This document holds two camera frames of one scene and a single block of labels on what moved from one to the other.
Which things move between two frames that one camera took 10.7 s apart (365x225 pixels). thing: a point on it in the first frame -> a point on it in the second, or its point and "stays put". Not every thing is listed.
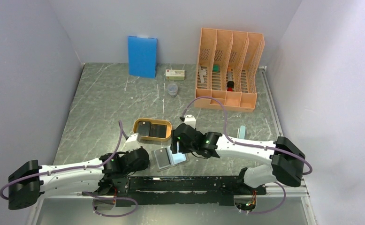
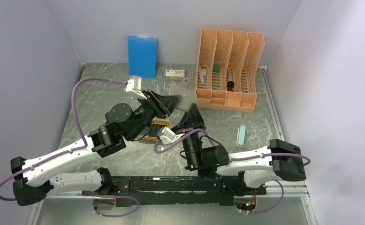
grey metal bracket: x=202 y=72 stays put
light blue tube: x=242 y=132 stays put
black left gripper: x=142 y=166 -> x=166 y=104
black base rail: x=181 y=191 stays put
